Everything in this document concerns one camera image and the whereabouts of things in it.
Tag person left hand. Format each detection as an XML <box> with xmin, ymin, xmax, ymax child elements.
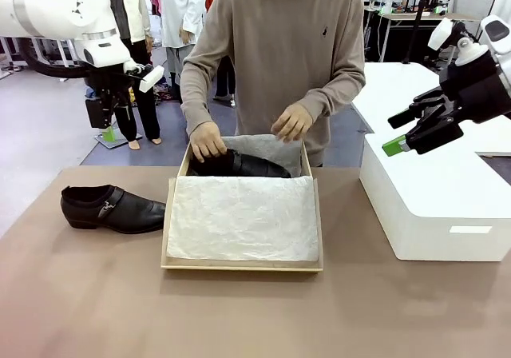
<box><xmin>270</xmin><ymin>102</ymin><xmax>315</xmax><ymax>143</ymax></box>

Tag wooden top background table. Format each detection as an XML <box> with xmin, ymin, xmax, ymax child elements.
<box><xmin>376</xmin><ymin>9</ymin><xmax>483</xmax><ymax>63</ymax></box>

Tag mannequin white shirt grey shorts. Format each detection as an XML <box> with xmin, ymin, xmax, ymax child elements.
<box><xmin>156</xmin><ymin>0</ymin><xmax>209</xmax><ymax>105</ymax></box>

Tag black leather buckle shoe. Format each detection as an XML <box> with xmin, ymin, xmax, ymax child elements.
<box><xmin>186</xmin><ymin>148</ymin><xmax>292</xmax><ymax>179</ymax></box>
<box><xmin>60</xmin><ymin>185</ymin><xmax>167</xmax><ymax>235</ymax></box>

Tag white table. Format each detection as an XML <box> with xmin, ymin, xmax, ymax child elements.
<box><xmin>350</xmin><ymin>62</ymin><xmax>454</xmax><ymax>135</ymax></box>

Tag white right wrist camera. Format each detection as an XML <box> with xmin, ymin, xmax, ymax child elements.
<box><xmin>426</xmin><ymin>17</ymin><xmax>491</xmax><ymax>67</ymax></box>

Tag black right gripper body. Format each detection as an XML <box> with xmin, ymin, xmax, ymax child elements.
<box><xmin>438</xmin><ymin>49</ymin><xmax>511</xmax><ymax>124</ymax></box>

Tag white tissue paper sheet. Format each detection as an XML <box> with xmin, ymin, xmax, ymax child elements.
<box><xmin>166</xmin><ymin>133</ymin><xmax>321</xmax><ymax>263</ymax></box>

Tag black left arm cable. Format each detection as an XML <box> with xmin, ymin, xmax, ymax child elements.
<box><xmin>18</xmin><ymin>37</ymin><xmax>101</xmax><ymax>80</ymax></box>

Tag grey mannequin base plate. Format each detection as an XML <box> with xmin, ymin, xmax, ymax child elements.
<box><xmin>93</xmin><ymin>131</ymin><xmax>144</xmax><ymax>150</ymax></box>

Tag colourful clothes pile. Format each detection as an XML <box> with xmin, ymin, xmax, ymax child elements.
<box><xmin>85</xmin><ymin>76</ymin><xmax>176</xmax><ymax>106</ymax></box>

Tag person left forearm beige sleeve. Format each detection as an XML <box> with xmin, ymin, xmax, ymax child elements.
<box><xmin>303</xmin><ymin>66</ymin><xmax>366</xmax><ymax>118</ymax></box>

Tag brown cardboard shoe box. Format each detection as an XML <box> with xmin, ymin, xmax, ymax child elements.
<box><xmin>160</xmin><ymin>136</ymin><xmax>325</xmax><ymax>273</ymax></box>

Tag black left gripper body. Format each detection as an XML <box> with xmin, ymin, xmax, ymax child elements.
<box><xmin>83</xmin><ymin>64</ymin><xmax>135</xmax><ymax>100</ymax></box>

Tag white plastic bin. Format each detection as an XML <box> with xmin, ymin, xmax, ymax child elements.
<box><xmin>358</xmin><ymin>132</ymin><xmax>511</xmax><ymax>262</ymax></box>

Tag person right forearm beige sleeve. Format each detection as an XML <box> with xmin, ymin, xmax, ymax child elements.
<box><xmin>180</xmin><ymin>50</ymin><xmax>224</xmax><ymax>135</ymax></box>

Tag person torso beige sweater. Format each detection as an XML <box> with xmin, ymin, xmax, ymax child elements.
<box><xmin>191</xmin><ymin>0</ymin><xmax>366</xmax><ymax>168</ymax></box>

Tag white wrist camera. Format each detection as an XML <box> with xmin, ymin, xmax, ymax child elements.
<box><xmin>122</xmin><ymin>60</ymin><xmax>166</xmax><ymax>93</ymax></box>
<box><xmin>426</xmin><ymin>17</ymin><xmax>491</xmax><ymax>67</ymax></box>

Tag person right hand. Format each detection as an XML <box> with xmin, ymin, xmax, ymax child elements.
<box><xmin>188</xmin><ymin>121</ymin><xmax>229</xmax><ymax>165</ymax></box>

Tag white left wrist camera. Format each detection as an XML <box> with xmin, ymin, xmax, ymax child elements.
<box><xmin>122</xmin><ymin>60</ymin><xmax>166</xmax><ymax>93</ymax></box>

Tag black tripod pole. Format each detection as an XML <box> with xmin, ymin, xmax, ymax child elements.
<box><xmin>400</xmin><ymin>0</ymin><xmax>436</xmax><ymax>66</ymax></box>

